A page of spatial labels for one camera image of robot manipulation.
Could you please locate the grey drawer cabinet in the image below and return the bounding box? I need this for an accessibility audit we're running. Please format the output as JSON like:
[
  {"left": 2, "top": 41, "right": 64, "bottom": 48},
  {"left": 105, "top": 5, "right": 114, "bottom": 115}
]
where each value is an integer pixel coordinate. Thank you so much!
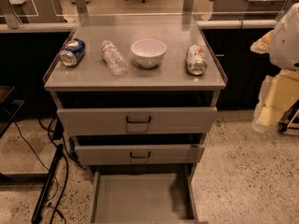
[{"left": 45, "top": 15, "right": 226, "bottom": 224}]

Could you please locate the dark side table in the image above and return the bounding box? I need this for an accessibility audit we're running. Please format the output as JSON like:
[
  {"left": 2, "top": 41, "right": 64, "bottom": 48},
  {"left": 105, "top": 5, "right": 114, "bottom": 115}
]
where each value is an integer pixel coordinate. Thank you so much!
[{"left": 0, "top": 86, "right": 24, "bottom": 138}]

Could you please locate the wheeled cart base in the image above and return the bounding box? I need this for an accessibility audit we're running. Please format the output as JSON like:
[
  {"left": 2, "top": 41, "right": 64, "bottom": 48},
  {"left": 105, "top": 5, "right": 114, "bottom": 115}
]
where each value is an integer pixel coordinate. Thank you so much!
[{"left": 278, "top": 100, "right": 299, "bottom": 133}]

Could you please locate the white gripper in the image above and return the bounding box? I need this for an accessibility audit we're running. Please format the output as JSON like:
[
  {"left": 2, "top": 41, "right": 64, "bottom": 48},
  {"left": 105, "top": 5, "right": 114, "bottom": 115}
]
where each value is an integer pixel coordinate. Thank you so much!
[{"left": 250, "top": 3, "right": 299, "bottom": 133}]

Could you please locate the blue pepsi can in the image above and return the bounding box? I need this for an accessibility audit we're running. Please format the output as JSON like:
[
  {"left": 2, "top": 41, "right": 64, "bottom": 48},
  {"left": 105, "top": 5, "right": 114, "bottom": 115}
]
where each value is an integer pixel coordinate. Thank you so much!
[{"left": 59, "top": 38, "right": 85, "bottom": 67}]

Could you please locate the grey bottom drawer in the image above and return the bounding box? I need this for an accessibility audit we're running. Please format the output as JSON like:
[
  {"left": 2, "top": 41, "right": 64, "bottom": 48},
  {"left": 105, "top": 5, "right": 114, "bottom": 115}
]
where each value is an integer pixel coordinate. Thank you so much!
[{"left": 88, "top": 164, "right": 199, "bottom": 224}]

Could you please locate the black bar on floor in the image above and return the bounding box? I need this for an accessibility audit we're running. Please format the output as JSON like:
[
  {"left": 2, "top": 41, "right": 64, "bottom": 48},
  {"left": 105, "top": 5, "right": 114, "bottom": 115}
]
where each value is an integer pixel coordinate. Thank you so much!
[{"left": 31, "top": 144, "right": 63, "bottom": 224}]

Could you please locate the grey middle drawer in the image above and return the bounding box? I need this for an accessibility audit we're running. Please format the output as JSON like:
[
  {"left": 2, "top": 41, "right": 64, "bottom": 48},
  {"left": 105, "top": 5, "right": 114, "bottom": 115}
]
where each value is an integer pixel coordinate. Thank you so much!
[{"left": 75, "top": 133, "right": 205, "bottom": 165}]

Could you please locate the clear plastic water bottle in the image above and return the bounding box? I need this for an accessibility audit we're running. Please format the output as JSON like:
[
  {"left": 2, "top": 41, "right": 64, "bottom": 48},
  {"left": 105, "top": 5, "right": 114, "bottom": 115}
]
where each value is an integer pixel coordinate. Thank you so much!
[{"left": 101, "top": 40, "right": 129, "bottom": 76}]

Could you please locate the grey drawer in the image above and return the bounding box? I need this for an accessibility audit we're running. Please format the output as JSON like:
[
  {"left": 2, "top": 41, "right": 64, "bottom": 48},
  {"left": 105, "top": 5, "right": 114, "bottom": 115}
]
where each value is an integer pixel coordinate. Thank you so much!
[
  {"left": 75, "top": 133, "right": 205, "bottom": 165},
  {"left": 56, "top": 91, "right": 219, "bottom": 137},
  {"left": 88, "top": 164, "right": 199, "bottom": 224}
]

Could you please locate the grey top drawer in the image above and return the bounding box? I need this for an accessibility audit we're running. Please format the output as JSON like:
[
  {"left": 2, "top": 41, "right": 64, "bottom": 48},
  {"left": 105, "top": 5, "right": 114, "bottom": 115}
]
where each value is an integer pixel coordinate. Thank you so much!
[{"left": 56, "top": 91, "right": 219, "bottom": 137}]

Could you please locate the black floor cable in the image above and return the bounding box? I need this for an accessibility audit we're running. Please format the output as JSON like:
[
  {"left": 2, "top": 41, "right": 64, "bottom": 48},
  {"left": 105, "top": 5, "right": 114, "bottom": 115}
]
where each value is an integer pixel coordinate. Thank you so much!
[{"left": 12, "top": 117, "right": 87, "bottom": 224}]

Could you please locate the clear acrylic barrier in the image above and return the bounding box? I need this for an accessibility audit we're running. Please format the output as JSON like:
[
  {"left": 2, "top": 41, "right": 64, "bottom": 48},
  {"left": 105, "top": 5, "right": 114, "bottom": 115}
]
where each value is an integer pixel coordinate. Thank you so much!
[{"left": 1, "top": 0, "right": 298, "bottom": 29}]

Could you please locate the white bowl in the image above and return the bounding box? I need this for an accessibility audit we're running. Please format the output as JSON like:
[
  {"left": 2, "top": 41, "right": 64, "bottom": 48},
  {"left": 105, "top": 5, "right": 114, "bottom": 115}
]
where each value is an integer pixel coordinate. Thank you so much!
[{"left": 131, "top": 39, "right": 167, "bottom": 68}]

